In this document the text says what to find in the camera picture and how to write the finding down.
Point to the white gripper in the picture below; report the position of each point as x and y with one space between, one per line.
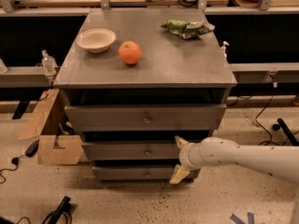
186 157

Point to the grey drawer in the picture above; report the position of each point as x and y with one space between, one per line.
108 151
116 118
139 172

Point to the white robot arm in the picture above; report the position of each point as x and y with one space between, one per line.
279 162

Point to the grey top drawer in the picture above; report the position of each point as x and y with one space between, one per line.
116 118

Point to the grey bottom drawer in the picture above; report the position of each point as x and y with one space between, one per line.
139 172

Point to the grey drawer cabinet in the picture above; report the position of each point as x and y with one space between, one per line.
171 71

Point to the black stand leg right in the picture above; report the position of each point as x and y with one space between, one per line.
280 124

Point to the orange fruit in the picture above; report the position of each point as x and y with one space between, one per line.
130 52

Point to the small white pump bottle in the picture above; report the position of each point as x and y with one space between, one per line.
224 47

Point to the black device bottom left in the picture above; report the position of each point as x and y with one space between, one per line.
63 210

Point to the green chip bag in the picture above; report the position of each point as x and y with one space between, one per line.
188 29

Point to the cardboard box pieces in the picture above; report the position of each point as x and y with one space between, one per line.
45 124

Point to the white bowl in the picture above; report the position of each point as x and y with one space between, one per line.
95 40

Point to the black power adapter left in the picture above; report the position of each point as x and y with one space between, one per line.
32 149

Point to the clear plastic bottle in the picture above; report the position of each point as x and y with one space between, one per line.
48 63

